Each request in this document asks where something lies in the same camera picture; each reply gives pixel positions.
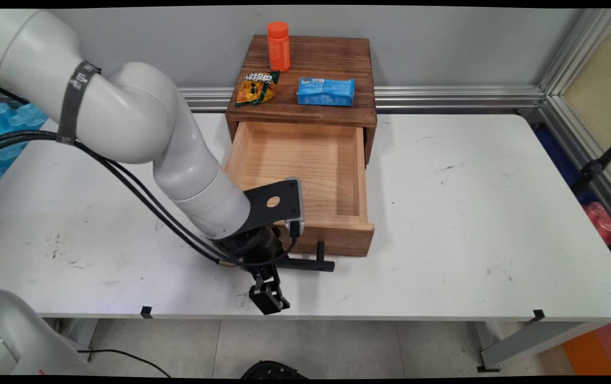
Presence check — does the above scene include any aluminium corner frame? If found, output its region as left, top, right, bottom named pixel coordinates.
left=537, top=8, right=611, bottom=241

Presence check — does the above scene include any black tripod stand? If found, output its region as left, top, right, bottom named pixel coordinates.
left=571, top=127, right=611, bottom=196

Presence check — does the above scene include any red plastic bag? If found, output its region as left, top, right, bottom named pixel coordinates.
left=583, top=201, right=611, bottom=246

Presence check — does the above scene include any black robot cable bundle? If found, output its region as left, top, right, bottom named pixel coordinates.
left=0, top=77, right=299, bottom=268

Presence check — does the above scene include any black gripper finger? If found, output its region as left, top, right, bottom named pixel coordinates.
left=249, top=265, right=291, bottom=316

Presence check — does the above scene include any grey slanted table leg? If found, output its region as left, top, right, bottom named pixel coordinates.
left=476, top=320, right=611, bottom=373

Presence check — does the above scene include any dark blue object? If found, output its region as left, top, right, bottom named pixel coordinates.
left=532, top=124, right=597, bottom=206

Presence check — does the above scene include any black floor cable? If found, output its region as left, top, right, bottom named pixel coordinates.
left=77, top=349, right=172, bottom=378

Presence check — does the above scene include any orange plastic bottle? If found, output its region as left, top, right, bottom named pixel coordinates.
left=267, top=21, right=291, bottom=73

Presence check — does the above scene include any blue snack packet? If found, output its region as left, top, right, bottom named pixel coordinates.
left=297, top=77, right=356, bottom=107

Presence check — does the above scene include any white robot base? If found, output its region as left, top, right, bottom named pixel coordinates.
left=0, top=290, right=99, bottom=376

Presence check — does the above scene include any grey upright table leg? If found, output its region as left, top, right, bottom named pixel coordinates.
left=44, top=318, right=98, bottom=354

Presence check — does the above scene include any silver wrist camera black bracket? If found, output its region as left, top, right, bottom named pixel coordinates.
left=243, top=177, right=307, bottom=238

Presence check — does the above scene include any wooden drawer black handle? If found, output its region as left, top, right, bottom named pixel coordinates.
left=224, top=121, right=376, bottom=273

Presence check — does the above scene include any round black floor object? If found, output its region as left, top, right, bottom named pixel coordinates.
left=240, top=361, right=309, bottom=380

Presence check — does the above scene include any horizontal aluminium wall rail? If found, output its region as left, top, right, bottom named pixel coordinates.
left=178, top=86, right=545, bottom=114

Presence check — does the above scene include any yellow green snack bag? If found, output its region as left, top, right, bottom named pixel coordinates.
left=235, top=71, right=282, bottom=107

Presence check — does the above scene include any orange box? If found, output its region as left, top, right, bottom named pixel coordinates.
left=561, top=322, right=611, bottom=376

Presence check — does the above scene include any black arm strap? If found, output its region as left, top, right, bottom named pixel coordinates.
left=56, top=60, right=102, bottom=146

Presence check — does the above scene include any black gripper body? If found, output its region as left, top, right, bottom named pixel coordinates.
left=213, top=223, right=288, bottom=276

